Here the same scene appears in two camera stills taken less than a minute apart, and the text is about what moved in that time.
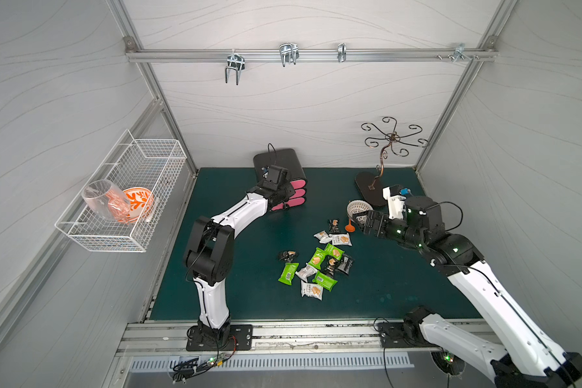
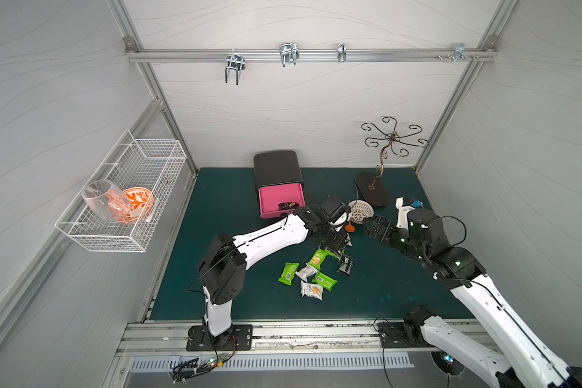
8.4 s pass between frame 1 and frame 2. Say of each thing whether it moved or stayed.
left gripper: moved
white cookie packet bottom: stayed
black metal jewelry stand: stayed
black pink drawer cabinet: stayed
